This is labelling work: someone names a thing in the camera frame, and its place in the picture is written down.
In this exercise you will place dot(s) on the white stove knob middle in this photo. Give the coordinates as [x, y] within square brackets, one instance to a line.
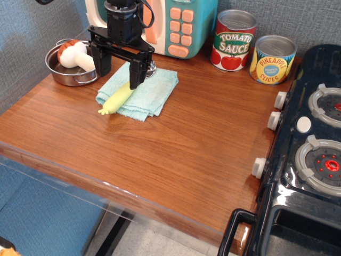
[273, 120]

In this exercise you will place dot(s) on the tomato sauce can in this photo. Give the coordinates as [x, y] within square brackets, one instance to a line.
[234, 33]

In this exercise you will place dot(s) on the white stove knob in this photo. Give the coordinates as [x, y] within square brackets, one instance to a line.
[280, 100]
[258, 167]
[273, 120]

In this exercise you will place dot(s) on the light blue folded cloth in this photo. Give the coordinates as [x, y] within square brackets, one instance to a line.
[149, 97]

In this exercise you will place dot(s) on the silver metal pot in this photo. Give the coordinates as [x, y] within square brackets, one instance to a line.
[75, 76]

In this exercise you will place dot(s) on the plush white brown mushroom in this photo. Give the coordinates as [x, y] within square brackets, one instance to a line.
[73, 53]

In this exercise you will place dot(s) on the pineapple slices can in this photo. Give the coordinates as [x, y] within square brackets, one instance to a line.
[272, 59]

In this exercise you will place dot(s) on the yellow handled metal spoon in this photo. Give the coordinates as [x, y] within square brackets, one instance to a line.
[116, 91]

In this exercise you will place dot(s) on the black table leg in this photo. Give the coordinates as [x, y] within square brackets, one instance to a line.
[114, 236]

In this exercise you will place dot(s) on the white stove knob lower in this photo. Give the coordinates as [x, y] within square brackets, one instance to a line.
[258, 167]

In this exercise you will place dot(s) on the dark blue toy stove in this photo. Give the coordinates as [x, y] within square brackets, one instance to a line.
[298, 201]

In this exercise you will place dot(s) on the orange plush toy corner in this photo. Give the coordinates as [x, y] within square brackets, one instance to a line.
[9, 252]

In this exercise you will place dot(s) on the teal toy microwave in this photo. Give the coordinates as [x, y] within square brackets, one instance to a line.
[180, 27]

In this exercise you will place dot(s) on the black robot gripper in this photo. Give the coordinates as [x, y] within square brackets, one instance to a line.
[126, 21]

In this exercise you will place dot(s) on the white stove knob upper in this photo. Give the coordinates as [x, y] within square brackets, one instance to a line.
[280, 100]

